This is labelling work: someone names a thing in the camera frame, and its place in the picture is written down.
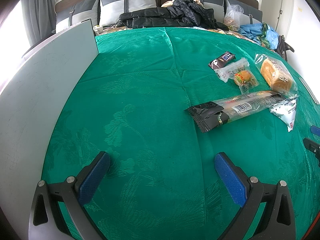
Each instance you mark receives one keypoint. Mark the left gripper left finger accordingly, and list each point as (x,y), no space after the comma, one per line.
(46,220)

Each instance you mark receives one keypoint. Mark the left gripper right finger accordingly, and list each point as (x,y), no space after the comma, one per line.
(277,220)

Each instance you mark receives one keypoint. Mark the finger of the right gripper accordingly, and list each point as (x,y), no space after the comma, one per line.
(315,130)
(312,147)

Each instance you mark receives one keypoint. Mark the white silver snack packet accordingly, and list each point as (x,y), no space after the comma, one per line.
(285,110)

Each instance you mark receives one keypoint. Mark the long black clear snack pack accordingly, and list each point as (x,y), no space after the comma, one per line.
(216,113)

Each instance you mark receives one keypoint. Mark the clear plastic bag of snacks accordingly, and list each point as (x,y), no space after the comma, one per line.
(232,17)

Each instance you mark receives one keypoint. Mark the packaged bread loaf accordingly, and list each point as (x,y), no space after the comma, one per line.
(276,75)

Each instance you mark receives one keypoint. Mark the burger gummy packet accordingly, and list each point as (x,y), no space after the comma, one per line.
(240,73)

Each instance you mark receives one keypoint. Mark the blue clothes pile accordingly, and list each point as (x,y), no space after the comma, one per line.
(260,33)

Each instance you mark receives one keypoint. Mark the small dark chocolate packet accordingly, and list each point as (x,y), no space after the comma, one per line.
(221,61)

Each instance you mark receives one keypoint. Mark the white cardboard box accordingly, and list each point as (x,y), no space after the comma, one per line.
(30,105)

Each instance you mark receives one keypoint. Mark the green patterned tablecloth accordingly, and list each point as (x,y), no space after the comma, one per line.
(131,102)

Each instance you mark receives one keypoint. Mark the grey white sofa cushion right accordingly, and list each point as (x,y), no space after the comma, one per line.
(251,15)

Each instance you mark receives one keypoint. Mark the grey white sofa cushion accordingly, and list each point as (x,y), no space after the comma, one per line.
(82,11)
(110,10)
(251,15)

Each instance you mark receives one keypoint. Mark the black jacket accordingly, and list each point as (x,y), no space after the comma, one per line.
(182,13)

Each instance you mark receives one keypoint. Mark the grey curtain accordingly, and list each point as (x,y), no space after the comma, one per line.
(39,19)

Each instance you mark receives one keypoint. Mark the grey white sofa cushion left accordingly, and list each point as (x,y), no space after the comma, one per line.
(82,11)

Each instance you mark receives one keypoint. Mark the grey white sofa cushion middle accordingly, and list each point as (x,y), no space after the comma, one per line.
(110,10)

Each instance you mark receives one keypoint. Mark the black bag with straps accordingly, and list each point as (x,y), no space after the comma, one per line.
(283,47)

